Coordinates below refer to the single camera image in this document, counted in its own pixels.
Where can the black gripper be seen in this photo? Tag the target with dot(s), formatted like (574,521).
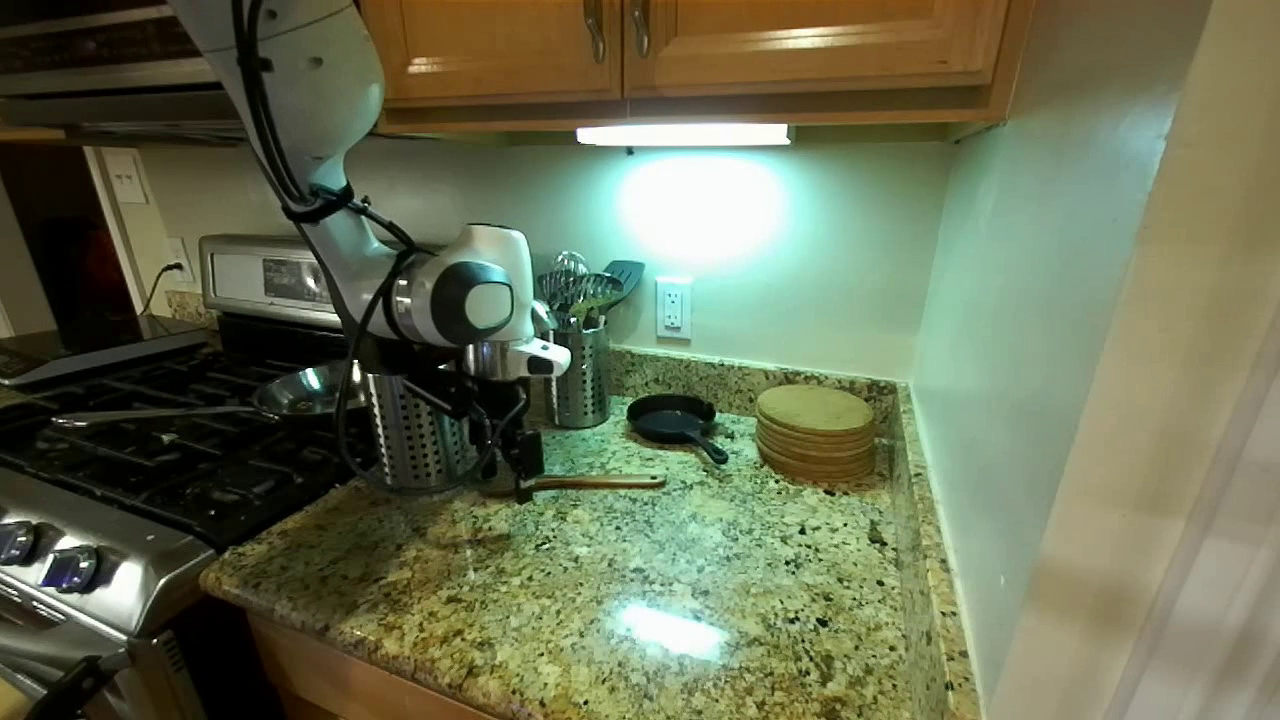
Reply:
(510,413)

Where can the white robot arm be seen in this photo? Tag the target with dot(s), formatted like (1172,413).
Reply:
(306,64)

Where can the stainless steel stove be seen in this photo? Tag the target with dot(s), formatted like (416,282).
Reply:
(121,573)

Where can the black cast iron skillet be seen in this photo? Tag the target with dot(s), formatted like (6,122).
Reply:
(668,421)

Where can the dark slotted spatula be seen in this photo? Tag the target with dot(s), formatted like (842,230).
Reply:
(624,273)

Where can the grey slotted turner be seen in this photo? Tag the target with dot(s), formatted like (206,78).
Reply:
(602,297)

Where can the perforated wooden spoon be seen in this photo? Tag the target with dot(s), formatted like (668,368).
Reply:
(602,483)

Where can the stack of round wooden trivets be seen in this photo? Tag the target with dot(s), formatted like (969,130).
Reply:
(814,426)

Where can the white light switch plate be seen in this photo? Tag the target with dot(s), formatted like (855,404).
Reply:
(125,176)

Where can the under-cabinet light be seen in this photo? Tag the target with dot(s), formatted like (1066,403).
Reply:
(680,138)

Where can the steel utensil holder with utensils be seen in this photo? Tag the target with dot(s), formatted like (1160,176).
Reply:
(585,380)

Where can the black stove grate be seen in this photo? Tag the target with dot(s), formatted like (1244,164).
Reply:
(162,467)

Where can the wooden base cabinet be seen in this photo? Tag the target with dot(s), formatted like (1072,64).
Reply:
(320,681)

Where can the wooden upper cabinet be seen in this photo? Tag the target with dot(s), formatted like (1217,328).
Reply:
(803,46)

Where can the white wall outlet with plug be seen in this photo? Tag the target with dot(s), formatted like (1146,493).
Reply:
(177,253)

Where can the steel frying pan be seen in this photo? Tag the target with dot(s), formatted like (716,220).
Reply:
(301,389)

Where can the steel range hood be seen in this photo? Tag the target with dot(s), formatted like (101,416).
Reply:
(94,81)

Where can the empty perforated steel utensil holder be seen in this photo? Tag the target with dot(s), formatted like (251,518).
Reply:
(414,442)

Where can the stove knob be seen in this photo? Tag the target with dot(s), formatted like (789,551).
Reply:
(72,569)
(17,540)

